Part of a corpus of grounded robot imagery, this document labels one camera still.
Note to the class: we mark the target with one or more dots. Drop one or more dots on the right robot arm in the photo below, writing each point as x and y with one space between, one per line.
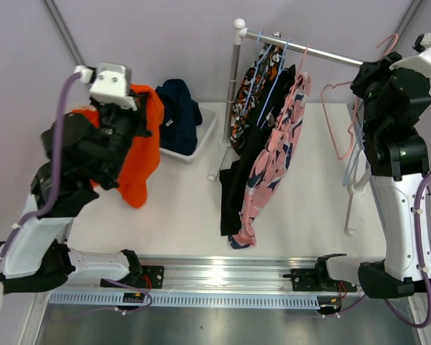
395 92

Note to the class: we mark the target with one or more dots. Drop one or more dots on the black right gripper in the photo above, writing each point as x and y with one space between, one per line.
372 70

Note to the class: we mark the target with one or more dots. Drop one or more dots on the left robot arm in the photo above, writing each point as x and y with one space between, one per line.
102 147

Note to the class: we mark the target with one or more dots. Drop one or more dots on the black shorts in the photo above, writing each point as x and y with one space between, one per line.
234 179

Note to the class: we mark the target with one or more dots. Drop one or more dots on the blue wire hanger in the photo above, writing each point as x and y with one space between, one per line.
351 170
262 120
255 79

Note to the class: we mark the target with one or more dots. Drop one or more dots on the camouflage patterned shorts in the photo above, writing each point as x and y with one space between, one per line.
238 131

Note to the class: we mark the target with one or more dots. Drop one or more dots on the pink patterned shorts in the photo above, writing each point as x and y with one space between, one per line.
266 174

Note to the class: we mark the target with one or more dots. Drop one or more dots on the silver clothes rack rail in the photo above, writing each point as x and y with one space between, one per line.
241 32

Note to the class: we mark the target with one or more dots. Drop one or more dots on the white plastic bin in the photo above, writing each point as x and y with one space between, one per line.
210 118

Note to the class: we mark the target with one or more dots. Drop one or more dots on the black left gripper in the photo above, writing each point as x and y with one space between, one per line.
136 116

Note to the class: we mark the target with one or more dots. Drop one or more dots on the navy blue shorts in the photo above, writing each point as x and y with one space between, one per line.
182 116

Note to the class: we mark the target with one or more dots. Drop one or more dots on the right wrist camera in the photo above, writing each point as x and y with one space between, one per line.
421 62

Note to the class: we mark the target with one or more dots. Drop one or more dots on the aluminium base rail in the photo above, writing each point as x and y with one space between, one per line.
219 274

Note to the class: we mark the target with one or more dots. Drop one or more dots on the white cable duct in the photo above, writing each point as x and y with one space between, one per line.
193 300

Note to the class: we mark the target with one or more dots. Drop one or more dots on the orange shorts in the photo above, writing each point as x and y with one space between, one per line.
143 157

